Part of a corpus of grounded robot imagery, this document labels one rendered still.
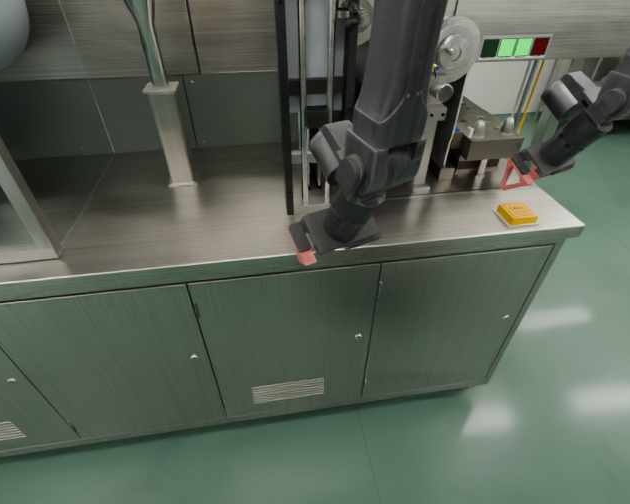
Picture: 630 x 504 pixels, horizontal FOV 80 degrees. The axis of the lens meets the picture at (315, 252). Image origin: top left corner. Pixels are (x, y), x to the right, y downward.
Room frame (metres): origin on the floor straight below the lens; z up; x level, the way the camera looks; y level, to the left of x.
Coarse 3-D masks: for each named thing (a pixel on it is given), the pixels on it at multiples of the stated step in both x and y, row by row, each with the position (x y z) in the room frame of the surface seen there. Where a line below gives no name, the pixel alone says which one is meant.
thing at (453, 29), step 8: (456, 24) 1.01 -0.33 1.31; (448, 32) 1.01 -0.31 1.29; (456, 32) 1.01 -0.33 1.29; (464, 32) 1.01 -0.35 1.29; (440, 40) 1.00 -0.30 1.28; (472, 40) 1.02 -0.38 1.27; (472, 48) 1.02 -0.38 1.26; (464, 64) 1.02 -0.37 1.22; (448, 72) 1.01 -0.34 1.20; (456, 72) 1.01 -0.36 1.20
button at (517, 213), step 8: (504, 208) 0.82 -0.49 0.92; (512, 208) 0.82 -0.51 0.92; (520, 208) 0.82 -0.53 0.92; (528, 208) 0.82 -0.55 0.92; (504, 216) 0.80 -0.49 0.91; (512, 216) 0.78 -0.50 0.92; (520, 216) 0.78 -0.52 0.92; (528, 216) 0.78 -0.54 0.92; (536, 216) 0.78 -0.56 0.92; (512, 224) 0.77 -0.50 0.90
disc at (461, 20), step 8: (456, 16) 1.01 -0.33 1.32; (448, 24) 1.01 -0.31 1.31; (464, 24) 1.02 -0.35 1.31; (472, 24) 1.02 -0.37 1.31; (472, 32) 1.02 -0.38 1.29; (480, 40) 1.03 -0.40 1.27; (472, 56) 1.02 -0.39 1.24; (472, 64) 1.02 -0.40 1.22; (432, 72) 1.01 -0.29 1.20; (464, 72) 1.02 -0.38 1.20; (448, 80) 1.01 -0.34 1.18
